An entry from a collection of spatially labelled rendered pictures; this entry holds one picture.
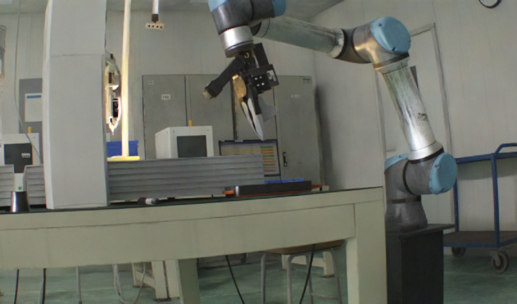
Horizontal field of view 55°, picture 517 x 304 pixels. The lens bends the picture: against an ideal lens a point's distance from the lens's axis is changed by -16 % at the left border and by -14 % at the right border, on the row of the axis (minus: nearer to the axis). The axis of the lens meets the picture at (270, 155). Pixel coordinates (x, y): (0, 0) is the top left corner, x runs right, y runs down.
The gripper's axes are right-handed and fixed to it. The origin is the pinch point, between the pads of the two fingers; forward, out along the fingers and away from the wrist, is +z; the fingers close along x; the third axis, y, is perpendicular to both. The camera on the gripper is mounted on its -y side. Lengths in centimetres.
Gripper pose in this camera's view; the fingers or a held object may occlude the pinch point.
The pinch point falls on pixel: (261, 134)
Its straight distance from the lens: 130.8
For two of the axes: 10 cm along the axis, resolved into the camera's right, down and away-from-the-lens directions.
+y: 8.8, -3.1, 3.7
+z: 3.1, 9.5, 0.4
